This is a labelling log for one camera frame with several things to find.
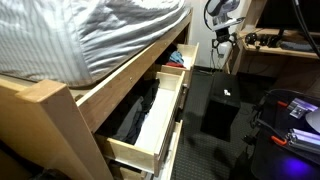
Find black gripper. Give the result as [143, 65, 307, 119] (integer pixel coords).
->
[213, 28, 239, 50]

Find light wooden drawer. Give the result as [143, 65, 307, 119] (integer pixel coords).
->
[153, 42, 200, 88]
[94, 69, 187, 178]
[151, 119, 184, 180]

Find black desk gadget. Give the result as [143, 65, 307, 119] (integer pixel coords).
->
[259, 33, 284, 48]

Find blue garment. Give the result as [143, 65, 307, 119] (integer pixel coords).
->
[168, 49, 185, 65]

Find wooden desk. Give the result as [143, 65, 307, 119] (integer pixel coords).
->
[229, 0, 320, 98]

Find red garment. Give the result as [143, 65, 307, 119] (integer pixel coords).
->
[165, 61, 186, 69]

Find black monitor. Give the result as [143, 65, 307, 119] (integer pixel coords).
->
[255, 0, 320, 32]

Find grey folded cloth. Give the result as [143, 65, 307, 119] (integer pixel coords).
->
[279, 39, 316, 53]

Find black computer tower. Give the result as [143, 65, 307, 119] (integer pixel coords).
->
[199, 70, 242, 143]

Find orange and black clamp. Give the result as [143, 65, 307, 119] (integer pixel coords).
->
[253, 98, 291, 111]
[256, 118, 289, 148]

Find dark navy garment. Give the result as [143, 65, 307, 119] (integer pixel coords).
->
[139, 78, 161, 116]

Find black perforated breadboard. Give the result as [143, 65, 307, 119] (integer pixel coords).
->
[259, 96, 320, 158]

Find grey garment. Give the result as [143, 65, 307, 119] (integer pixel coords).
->
[112, 95, 147, 146]

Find silver aluminium extrusion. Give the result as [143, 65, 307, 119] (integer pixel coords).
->
[287, 128, 320, 156]

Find mattress with grey sheet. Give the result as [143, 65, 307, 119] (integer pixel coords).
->
[0, 0, 193, 88]

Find white wall box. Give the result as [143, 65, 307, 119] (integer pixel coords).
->
[217, 41, 233, 68]

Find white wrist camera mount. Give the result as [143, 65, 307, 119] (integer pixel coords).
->
[211, 14, 247, 33]

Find thick black cable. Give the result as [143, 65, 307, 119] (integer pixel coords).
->
[291, 0, 320, 59]

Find wooden bed frame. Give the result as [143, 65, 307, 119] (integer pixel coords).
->
[0, 9, 194, 180]

